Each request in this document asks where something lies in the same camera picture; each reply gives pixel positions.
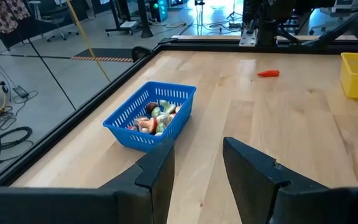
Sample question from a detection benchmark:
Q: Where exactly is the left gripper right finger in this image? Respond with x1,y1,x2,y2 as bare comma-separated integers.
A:
223,136,329,224

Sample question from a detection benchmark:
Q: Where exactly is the white toy mushroom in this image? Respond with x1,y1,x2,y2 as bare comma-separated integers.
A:
155,113,172,127

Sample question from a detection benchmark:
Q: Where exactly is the black office chair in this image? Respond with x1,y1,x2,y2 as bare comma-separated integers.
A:
44,0,80,43

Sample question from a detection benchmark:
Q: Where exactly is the patterned hanging cloth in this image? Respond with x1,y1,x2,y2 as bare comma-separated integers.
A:
0,0,30,34

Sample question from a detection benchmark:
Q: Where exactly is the teal lit computer tower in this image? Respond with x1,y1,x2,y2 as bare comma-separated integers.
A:
149,0,169,22

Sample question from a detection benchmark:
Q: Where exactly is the black hazard striped mat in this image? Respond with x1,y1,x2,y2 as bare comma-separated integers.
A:
71,47,136,63

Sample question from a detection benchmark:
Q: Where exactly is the red toy pepper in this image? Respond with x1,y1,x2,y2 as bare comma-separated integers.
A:
257,69,281,78

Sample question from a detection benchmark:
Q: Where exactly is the blue plastic basket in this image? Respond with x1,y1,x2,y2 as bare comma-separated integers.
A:
102,81,198,153

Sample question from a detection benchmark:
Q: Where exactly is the black stand pole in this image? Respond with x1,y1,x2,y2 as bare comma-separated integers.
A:
137,0,154,39

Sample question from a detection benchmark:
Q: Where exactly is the yellow hanging cable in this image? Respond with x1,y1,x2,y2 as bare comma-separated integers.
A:
65,0,111,83

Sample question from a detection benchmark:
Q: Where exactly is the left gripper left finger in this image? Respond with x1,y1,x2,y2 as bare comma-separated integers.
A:
99,140,176,224

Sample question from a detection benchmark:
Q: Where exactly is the black power adapter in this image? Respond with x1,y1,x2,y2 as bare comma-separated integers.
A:
12,85,30,99

